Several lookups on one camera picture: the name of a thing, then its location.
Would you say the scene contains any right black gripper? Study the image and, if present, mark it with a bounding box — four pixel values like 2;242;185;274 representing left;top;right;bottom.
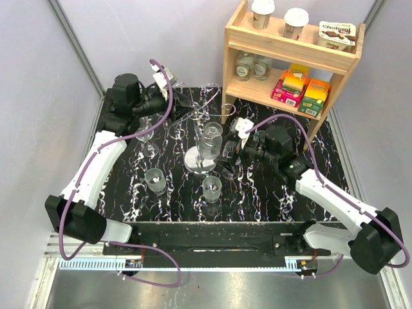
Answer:
214;132;278;174

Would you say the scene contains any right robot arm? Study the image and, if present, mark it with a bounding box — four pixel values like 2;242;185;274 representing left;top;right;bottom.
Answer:
216;123;403;274

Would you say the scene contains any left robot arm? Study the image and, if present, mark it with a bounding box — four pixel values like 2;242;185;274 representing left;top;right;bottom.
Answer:
45;68;192;254

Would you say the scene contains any clear wine glass centre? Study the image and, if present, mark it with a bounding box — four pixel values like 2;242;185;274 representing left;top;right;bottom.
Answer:
222;141;241;180

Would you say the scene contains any clear wine glass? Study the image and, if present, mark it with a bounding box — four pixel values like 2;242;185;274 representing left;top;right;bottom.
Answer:
222;141;241;180
136;117;159;158

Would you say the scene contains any chrome wine glass rack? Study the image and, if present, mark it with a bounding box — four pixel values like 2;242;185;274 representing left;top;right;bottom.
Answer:
167;83;223;176

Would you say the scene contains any clear wine glass left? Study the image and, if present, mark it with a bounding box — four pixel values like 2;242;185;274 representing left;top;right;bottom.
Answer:
136;117;159;158

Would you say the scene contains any ribbed glass front centre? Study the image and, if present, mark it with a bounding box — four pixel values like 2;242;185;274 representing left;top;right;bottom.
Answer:
202;176;222;203

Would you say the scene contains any ribbed glass front left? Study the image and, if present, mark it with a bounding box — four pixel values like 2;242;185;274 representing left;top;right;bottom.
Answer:
144;168;166;195

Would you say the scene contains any pink sponge box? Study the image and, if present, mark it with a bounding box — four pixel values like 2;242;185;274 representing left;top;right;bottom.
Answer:
270;73;307;108

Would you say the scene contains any wooden shelf unit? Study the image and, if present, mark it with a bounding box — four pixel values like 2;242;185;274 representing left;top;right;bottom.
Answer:
221;1;366;140

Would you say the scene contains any green orange sponge box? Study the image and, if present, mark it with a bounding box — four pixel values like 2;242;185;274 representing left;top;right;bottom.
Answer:
298;79;330;117

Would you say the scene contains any white paper cup left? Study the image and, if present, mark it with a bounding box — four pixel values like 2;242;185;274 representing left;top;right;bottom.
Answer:
251;0;275;30

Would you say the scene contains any white paper cup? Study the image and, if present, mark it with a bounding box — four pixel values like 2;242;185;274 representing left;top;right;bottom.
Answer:
251;0;275;30
283;8;309;40

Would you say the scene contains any white paper cup right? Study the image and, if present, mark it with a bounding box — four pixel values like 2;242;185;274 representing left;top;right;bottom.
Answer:
283;8;309;40

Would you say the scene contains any Chobani yogurt cup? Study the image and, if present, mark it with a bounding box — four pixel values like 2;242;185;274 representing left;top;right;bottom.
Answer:
317;21;356;51

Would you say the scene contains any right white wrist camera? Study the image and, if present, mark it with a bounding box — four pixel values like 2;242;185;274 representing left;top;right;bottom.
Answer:
232;117;254;140

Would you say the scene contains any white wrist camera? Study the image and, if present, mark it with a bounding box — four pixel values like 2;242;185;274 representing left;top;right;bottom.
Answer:
232;117;254;140
151;65;177;100

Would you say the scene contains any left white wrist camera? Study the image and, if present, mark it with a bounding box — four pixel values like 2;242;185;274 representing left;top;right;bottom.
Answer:
151;65;177;100

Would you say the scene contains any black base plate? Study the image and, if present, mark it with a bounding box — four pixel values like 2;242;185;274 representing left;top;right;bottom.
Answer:
102;221;332;268

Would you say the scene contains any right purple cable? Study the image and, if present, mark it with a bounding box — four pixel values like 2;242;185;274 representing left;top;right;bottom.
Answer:
246;114;406;279

